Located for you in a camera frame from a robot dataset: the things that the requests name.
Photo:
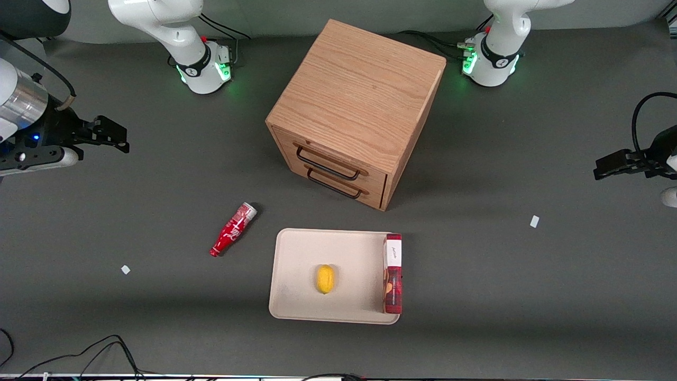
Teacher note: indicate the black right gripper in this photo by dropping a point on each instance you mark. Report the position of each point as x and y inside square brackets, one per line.
[54, 128]

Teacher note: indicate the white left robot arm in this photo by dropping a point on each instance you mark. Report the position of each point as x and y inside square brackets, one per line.
[500, 47]

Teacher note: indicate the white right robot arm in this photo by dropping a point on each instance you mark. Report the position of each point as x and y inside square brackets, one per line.
[158, 16]

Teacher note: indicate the beige plastic tray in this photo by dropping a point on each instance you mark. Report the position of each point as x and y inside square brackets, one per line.
[349, 248]

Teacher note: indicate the red cookie box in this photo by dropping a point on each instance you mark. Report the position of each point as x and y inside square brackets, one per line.
[393, 286]

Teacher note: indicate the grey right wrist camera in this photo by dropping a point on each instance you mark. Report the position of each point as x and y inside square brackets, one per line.
[31, 159]

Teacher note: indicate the red coke bottle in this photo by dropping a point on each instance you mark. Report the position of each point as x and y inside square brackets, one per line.
[232, 230]

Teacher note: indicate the wooden drawer cabinet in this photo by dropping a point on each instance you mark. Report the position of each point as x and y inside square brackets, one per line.
[359, 90]

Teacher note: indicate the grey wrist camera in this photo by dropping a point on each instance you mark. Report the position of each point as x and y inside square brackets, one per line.
[31, 159]
[670, 197]

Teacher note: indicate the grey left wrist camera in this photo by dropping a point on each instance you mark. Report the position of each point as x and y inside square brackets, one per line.
[670, 197]

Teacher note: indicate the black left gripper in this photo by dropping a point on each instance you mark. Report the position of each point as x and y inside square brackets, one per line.
[657, 152]

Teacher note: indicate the yellow lemon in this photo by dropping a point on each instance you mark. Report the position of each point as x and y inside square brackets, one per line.
[325, 279]

